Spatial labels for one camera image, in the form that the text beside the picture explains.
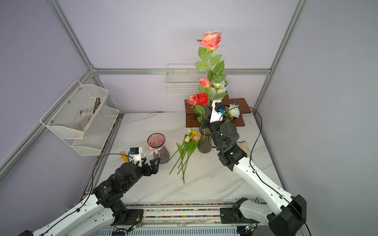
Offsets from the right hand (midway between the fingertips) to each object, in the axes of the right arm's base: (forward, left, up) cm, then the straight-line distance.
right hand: (206, 107), depth 66 cm
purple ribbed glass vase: (+2, -1, -32) cm, 32 cm away
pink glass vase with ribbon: (-1, +29, -25) cm, 38 cm away
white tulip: (+9, +11, -37) cm, 40 cm away
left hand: (-13, +28, -24) cm, 40 cm away
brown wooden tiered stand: (+30, -30, -26) cm, 50 cm away
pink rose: (+8, +3, -9) cm, 13 cm away
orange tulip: (-7, +13, -41) cm, 44 cm away
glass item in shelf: (+5, +65, -10) cm, 66 cm away
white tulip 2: (+18, +9, -39) cm, 44 cm away
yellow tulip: (+17, +6, -40) cm, 44 cm away
